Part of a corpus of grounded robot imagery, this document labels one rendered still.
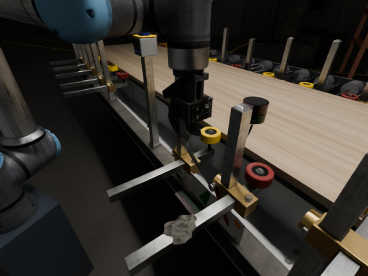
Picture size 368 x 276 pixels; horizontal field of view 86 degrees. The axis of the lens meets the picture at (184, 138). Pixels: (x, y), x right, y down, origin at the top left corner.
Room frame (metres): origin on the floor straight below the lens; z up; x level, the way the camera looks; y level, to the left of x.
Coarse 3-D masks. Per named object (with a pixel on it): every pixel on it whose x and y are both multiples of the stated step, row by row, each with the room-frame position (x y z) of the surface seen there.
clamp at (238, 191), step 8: (216, 176) 0.44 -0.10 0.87; (216, 184) 0.42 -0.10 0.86; (224, 192) 0.39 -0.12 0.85; (232, 192) 0.38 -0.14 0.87; (240, 192) 0.38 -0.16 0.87; (248, 192) 0.38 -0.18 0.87; (240, 200) 0.35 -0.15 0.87; (256, 200) 0.35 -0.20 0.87; (240, 208) 0.34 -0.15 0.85; (248, 208) 0.33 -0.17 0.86
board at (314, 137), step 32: (128, 64) 1.77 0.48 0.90; (160, 64) 1.77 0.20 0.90; (224, 64) 1.77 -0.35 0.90; (160, 96) 1.07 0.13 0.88; (224, 96) 1.02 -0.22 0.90; (288, 96) 1.02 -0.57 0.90; (320, 96) 1.02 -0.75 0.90; (224, 128) 0.68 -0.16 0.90; (256, 128) 0.68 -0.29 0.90; (288, 128) 0.68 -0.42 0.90; (320, 128) 0.68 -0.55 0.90; (352, 128) 0.68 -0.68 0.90; (256, 160) 0.51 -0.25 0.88; (288, 160) 0.48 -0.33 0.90; (320, 160) 0.48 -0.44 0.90; (352, 160) 0.48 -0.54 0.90; (320, 192) 0.35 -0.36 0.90
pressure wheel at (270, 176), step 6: (246, 168) 0.44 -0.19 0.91; (252, 168) 0.44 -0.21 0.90; (258, 168) 0.43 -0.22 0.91; (264, 168) 0.44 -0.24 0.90; (270, 168) 0.44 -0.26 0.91; (246, 174) 0.42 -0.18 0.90; (252, 174) 0.41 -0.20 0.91; (258, 174) 0.42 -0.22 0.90; (264, 174) 0.41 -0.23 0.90; (270, 174) 0.41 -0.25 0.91; (246, 180) 0.41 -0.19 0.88; (252, 180) 0.40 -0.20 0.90; (258, 180) 0.39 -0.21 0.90; (264, 180) 0.39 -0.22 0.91; (270, 180) 0.39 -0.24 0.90; (252, 186) 0.40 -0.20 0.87; (258, 186) 0.39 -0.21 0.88; (264, 186) 0.39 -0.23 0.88
